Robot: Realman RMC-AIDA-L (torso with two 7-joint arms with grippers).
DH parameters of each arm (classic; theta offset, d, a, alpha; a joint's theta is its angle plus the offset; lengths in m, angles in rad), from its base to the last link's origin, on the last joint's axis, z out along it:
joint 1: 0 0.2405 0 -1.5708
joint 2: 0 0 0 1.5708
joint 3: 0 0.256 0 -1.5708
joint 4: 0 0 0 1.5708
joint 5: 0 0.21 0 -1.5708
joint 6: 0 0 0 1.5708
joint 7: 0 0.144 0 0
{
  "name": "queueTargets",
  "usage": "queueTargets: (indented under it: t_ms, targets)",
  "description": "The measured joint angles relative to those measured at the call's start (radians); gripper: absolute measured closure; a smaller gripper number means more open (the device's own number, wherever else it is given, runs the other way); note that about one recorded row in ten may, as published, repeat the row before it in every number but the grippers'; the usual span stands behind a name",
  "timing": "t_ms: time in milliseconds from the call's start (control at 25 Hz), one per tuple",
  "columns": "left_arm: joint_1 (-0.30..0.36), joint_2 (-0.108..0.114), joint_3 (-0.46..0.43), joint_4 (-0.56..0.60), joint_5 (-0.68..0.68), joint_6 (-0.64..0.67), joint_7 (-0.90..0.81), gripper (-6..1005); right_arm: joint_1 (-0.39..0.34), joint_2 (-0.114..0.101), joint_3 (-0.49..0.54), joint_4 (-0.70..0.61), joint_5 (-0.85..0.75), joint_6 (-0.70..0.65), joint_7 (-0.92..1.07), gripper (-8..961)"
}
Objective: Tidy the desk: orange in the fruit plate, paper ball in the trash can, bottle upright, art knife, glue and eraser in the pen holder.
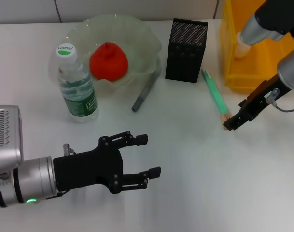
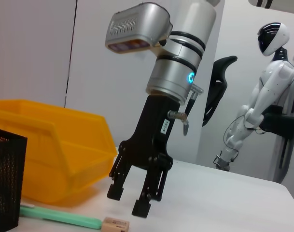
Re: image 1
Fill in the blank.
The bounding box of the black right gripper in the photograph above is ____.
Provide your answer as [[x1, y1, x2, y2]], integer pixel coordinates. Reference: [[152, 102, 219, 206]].
[[223, 73, 292, 131]]

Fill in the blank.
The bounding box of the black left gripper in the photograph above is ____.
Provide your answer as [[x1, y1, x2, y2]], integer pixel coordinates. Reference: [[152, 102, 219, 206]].
[[52, 131, 161, 195]]

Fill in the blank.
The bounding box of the tan eraser block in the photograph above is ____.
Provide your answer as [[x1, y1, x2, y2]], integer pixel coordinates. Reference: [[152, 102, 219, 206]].
[[220, 115, 232, 131]]

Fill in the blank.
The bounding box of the white paper ball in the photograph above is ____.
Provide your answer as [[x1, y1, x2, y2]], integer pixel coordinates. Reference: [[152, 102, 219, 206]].
[[234, 32, 252, 58]]

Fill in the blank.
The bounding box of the clear green-label water bottle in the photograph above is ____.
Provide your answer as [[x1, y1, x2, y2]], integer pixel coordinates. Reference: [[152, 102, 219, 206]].
[[55, 43, 99, 124]]

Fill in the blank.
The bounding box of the red-orange knitted orange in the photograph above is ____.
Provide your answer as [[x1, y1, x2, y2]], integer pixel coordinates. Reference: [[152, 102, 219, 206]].
[[89, 41, 128, 82]]

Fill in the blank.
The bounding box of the dark grey marker pen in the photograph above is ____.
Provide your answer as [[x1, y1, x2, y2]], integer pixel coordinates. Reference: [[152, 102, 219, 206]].
[[131, 69, 162, 112]]

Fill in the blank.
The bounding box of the black mesh pen holder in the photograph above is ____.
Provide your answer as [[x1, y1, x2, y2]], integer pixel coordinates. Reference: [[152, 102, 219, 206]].
[[165, 18, 209, 84]]

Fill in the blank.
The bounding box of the green glass fruit bowl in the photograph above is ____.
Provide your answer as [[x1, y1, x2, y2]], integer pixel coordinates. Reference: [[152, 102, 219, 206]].
[[66, 14, 163, 97]]

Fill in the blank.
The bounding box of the yellow plastic bin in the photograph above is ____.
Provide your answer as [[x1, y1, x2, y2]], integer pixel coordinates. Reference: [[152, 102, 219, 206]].
[[220, 0, 294, 94]]

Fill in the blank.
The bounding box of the metal left wrist plug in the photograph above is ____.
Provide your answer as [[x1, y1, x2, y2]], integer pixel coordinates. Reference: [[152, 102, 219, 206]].
[[63, 143, 76, 157]]

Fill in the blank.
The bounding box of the grey right wrist cable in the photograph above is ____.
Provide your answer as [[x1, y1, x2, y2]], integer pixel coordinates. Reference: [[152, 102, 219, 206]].
[[265, 88, 294, 112]]

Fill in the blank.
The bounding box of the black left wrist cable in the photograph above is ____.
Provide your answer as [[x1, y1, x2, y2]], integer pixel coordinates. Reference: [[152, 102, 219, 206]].
[[45, 190, 70, 201]]

